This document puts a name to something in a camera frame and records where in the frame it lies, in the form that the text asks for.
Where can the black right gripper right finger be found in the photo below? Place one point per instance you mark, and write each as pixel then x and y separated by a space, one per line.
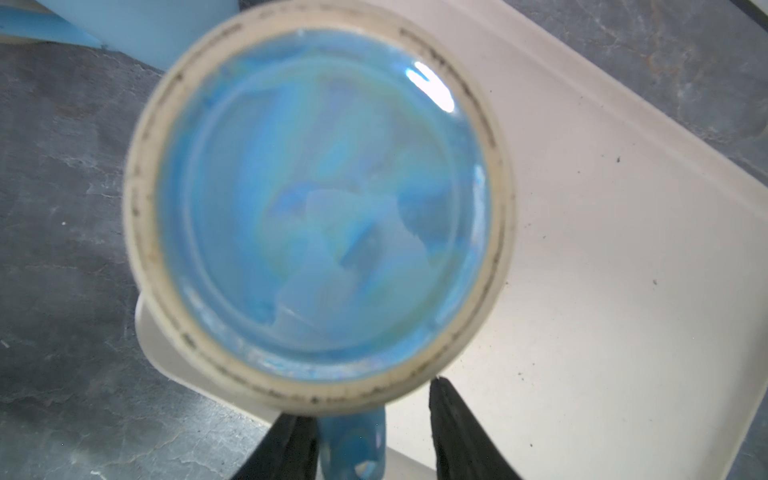
pixel 462 447

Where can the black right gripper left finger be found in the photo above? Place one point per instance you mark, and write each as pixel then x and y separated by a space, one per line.
pixel 288 451

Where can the blue butterfly mug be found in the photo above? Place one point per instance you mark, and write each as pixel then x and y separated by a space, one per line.
pixel 319 211

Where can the light blue mug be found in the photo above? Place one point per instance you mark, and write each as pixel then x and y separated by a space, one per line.
pixel 154 32

